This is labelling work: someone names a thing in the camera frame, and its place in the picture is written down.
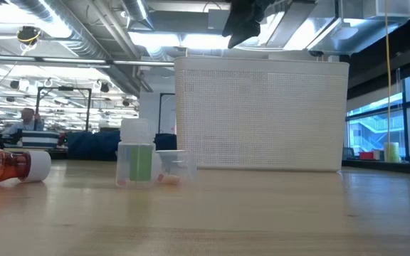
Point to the clear vial with pills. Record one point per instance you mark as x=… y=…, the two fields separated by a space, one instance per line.
x=176 y=167

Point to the white perforated plastic bin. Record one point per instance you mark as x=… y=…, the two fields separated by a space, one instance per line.
x=262 y=117

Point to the blue white striped bin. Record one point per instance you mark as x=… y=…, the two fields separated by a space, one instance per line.
x=39 y=139

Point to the black ceiling lamp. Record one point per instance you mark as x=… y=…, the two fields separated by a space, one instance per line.
x=14 y=84
x=104 y=87

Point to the red box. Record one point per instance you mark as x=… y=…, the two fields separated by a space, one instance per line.
x=367 y=155

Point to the yellow-green roll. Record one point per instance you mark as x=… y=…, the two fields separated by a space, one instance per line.
x=391 y=153

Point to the black yellow ceiling reel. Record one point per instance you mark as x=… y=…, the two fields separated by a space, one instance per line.
x=28 y=35

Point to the person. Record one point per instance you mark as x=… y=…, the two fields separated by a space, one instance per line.
x=27 y=122

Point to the black metal stand frame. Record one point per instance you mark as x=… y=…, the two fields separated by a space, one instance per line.
x=62 y=89

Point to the black aluminium table frame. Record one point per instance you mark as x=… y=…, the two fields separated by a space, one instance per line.
x=386 y=167

